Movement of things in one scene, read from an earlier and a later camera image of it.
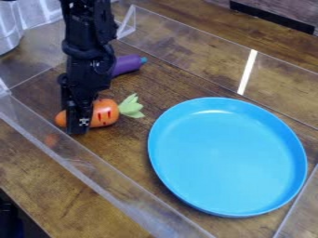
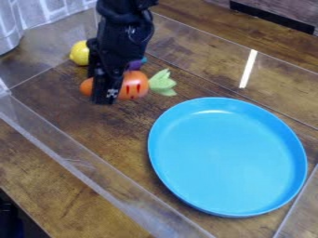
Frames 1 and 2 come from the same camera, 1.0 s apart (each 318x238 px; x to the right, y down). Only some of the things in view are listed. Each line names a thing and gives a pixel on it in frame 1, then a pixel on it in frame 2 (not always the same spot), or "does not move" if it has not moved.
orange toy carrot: [106, 112] to [138, 85]
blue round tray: [228, 156] does not move
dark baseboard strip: [272, 17] does not move
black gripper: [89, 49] to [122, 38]
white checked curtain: [20, 15] does not move
